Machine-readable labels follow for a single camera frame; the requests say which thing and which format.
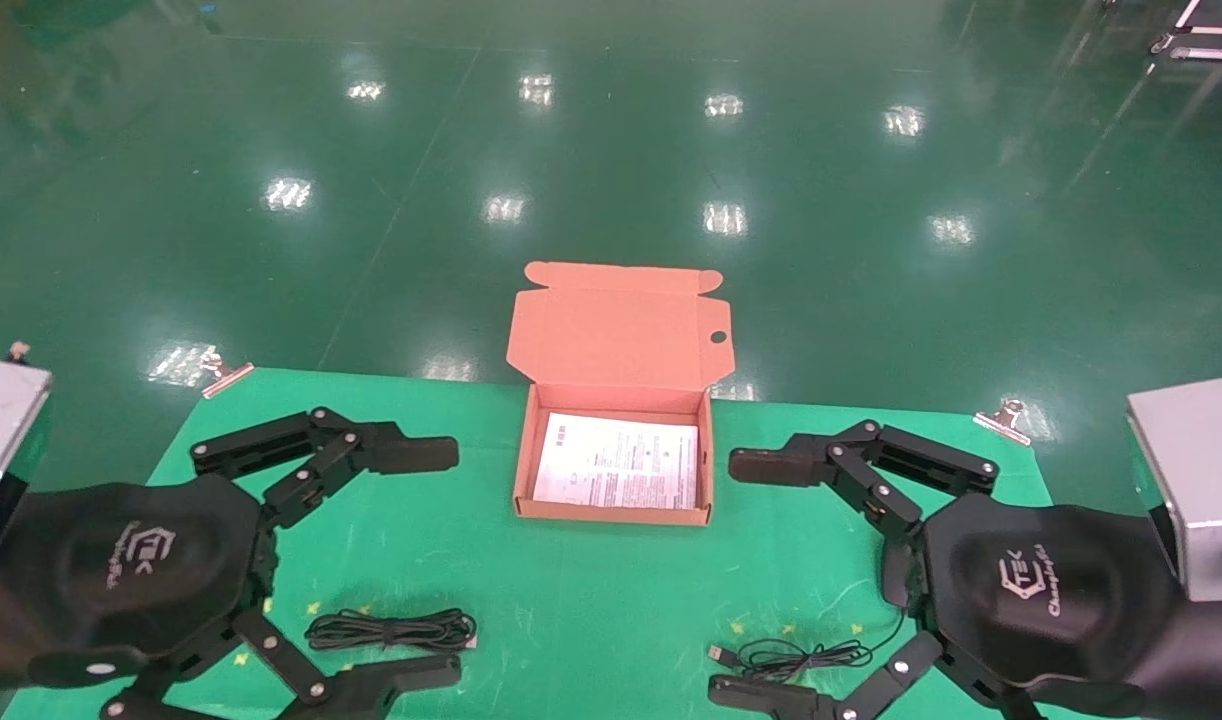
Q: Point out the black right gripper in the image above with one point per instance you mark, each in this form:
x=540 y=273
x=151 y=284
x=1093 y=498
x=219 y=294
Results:
x=1041 y=590

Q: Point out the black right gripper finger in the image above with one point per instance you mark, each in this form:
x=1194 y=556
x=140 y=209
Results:
x=771 y=465
x=761 y=697

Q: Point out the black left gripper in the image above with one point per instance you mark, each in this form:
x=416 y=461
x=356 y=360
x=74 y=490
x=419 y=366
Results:
x=121 y=560

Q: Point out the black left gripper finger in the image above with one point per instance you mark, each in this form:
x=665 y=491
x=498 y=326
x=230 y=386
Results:
x=411 y=455
x=391 y=685

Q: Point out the orange cardboard box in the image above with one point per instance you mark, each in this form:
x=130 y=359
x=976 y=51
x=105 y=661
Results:
x=621 y=330

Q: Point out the white printed paper leaflet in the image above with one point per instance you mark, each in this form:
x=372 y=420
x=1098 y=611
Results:
x=621 y=465

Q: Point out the metal binder clip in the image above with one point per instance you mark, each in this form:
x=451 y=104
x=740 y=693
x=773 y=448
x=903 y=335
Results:
x=226 y=375
x=1006 y=420

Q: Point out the green table mat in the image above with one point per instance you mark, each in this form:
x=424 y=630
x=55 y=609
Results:
x=571 y=600

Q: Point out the white metal wheeled cart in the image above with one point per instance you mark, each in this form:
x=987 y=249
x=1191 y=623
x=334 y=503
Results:
x=1206 y=45

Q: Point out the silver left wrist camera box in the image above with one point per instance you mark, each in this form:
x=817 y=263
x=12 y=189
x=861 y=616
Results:
x=6 y=440

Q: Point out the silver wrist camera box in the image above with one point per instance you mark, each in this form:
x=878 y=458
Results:
x=1196 y=470
x=6 y=440

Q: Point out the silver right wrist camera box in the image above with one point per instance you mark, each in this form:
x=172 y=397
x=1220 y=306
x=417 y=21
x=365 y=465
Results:
x=1196 y=470

